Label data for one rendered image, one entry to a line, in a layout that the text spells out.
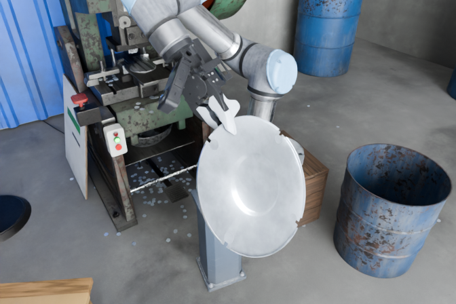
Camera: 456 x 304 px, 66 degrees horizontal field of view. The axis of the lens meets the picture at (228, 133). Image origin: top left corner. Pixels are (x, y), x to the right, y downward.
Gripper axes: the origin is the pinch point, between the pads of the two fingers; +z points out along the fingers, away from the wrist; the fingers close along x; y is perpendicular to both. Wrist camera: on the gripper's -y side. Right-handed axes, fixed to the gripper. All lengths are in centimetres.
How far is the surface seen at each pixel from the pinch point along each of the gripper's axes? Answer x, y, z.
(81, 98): 85, 23, -43
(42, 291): 93, -27, 10
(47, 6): 165, 87, -135
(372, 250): 41, 69, 83
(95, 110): 88, 27, -36
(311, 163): 57, 89, 43
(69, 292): 87, -22, 16
